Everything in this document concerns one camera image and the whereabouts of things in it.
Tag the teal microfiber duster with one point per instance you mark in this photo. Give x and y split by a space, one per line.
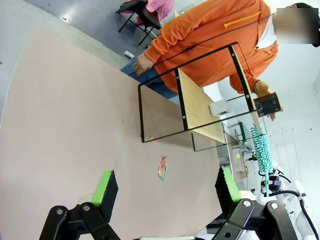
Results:
261 150

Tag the person's left hand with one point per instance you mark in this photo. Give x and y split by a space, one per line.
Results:
262 88

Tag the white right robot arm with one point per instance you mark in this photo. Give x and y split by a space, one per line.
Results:
292 217

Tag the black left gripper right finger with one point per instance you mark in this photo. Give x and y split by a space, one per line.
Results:
232 200

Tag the black folding chair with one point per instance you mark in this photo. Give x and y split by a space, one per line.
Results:
147 17

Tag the person in pink top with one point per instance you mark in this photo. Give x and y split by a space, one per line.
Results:
160 7

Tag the white box yellow dot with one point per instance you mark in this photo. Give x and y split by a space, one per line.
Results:
238 158

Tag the person's right hand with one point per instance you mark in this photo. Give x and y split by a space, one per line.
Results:
142 65

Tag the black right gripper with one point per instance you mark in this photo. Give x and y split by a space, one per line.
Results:
273 183

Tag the green paper scrap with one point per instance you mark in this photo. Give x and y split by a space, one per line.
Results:
166 167
161 177

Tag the wooden shelf with black frame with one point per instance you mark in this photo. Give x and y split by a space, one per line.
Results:
197 107

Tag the person in orange hoodie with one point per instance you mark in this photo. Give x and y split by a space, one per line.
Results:
212 32

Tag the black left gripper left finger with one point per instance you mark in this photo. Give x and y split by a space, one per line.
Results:
102 197

